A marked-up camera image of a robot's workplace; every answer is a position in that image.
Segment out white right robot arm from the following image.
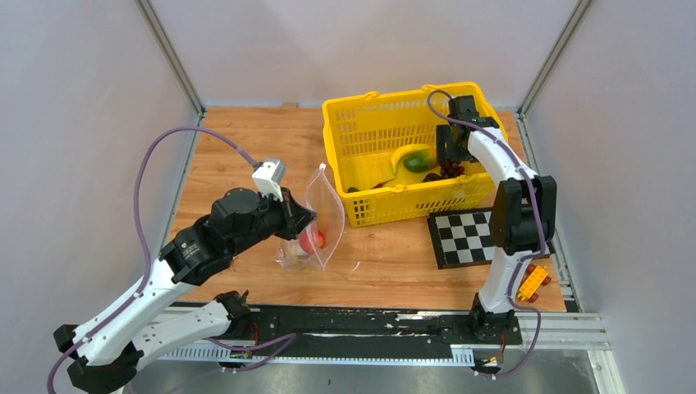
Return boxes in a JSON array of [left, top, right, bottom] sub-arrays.
[[434, 94, 557, 343]]

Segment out clear zip top bag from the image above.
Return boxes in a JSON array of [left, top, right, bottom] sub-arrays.
[[276, 163, 346, 271]]

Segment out yellow plastic basket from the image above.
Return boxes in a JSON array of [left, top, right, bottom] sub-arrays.
[[323, 85, 497, 227]]

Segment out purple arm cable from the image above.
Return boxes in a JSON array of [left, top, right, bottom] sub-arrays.
[[46, 126, 297, 394], [426, 89, 550, 380]]

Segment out black white checkerboard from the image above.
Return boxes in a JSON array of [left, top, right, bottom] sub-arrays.
[[427, 208, 495, 270]]

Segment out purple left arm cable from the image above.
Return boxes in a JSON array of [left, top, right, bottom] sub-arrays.
[[46, 126, 297, 394]]

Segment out white toy food piece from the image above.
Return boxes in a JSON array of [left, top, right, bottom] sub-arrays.
[[287, 240, 307, 259]]

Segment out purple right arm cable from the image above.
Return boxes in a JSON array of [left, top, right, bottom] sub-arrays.
[[426, 89, 550, 380]]

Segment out yellow toy block car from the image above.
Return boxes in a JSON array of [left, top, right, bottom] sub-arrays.
[[514, 263, 552, 303]]

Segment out red toy food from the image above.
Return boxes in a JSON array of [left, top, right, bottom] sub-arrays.
[[299, 229, 326, 255]]

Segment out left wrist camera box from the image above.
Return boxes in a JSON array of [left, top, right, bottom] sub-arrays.
[[252, 158, 286, 202]]

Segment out green toy mango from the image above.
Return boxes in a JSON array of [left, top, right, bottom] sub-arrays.
[[402, 153, 437, 173]]

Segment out yellow toy banana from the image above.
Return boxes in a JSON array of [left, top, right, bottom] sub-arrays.
[[390, 144, 437, 175]]

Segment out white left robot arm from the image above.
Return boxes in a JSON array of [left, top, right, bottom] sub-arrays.
[[53, 188, 318, 393]]

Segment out dark toy grapes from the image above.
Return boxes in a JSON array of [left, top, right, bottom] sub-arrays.
[[440, 160, 465, 179]]

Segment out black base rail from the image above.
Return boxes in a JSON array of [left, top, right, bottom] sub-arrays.
[[146, 301, 610, 366]]

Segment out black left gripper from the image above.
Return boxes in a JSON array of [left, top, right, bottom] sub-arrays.
[[229, 185, 318, 257]]

